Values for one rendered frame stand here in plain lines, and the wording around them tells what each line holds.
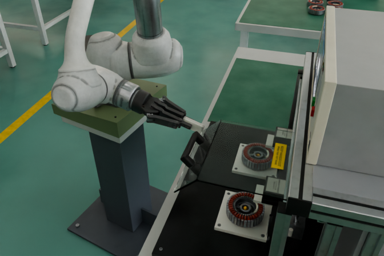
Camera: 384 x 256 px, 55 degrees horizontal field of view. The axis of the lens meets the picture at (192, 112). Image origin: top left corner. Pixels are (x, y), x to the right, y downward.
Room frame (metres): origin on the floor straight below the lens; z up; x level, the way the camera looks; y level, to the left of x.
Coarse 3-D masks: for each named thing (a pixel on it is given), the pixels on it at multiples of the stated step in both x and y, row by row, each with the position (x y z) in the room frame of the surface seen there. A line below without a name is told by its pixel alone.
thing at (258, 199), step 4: (256, 196) 0.71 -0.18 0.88; (260, 196) 0.71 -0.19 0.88; (264, 196) 0.69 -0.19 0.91; (256, 200) 0.69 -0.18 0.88; (260, 200) 0.69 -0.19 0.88; (264, 200) 0.68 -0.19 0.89; (268, 200) 0.68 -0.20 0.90; (272, 200) 0.68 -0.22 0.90; (276, 200) 0.68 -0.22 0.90; (280, 200) 0.67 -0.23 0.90; (264, 204) 0.69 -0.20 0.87; (268, 204) 0.68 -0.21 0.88; (272, 204) 0.68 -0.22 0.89; (276, 204) 0.67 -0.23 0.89; (296, 216) 0.66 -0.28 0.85; (296, 220) 0.66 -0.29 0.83
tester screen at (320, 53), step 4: (324, 24) 0.96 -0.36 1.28; (324, 28) 0.93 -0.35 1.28; (324, 32) 0.90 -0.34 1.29; (324, 36) 0.87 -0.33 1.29; (324, 40) 0.84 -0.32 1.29; (320, 44) 0.95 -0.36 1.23; (320, 48) 0.92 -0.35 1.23; (320, 52) 0.89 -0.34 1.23; (320, 56) 0.86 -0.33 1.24; (316, 60) 0.98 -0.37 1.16; (320, 60) 0.83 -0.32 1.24; (316, 64) 0.94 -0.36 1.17; (320, 64) 0.80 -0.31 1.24; (320, 68) 0.77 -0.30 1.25; (316, 72) 0.88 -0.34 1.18; (316, 84) 0.79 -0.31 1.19; (316, 88) 0.76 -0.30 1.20
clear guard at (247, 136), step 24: (216, 144) 0.71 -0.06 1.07; (240, 144) 0.71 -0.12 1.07; (264, 144) 0.71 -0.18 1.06; (288, 144) 0.71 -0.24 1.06; (192, 168) 0.66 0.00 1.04; (216, 168) 0.63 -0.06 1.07; (240, 168) 0.63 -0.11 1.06; (264, 168) 0.63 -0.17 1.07; (288, 168) 0.63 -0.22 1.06; (264, 192) 0.55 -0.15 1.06
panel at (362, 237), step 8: (344, 232) 0.56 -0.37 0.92; (352, 232) 0.51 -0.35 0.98; (360, 232) 0.47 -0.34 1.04; (344, 240) 0.54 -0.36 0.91; (352, 240) 0.49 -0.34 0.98; (360, 240) 0.46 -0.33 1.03; (336, 248) 0.58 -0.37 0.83; (344, 248) 0.52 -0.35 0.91; (352, 248) 0.47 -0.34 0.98; (360, 248) 0.45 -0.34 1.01
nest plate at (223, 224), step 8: (232, 192) 0.81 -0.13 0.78; (224, 200) 0.78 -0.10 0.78; (224, 208) 0.75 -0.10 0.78; (224, 216) 0.72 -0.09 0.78; (264, 216) 0.72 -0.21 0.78; (216, 224) 0.69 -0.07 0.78; (224, 224) 0.69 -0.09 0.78; (232, 224) 0.69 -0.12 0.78; (264, 224) 0.69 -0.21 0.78; (232, 232) 0.67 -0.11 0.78; (240, 232) 0.66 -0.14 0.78; (248, 232) 0.66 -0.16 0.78; (256, 232) 0.66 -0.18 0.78; (264, 232) 0.66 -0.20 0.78; (264, 240) 0.64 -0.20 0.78
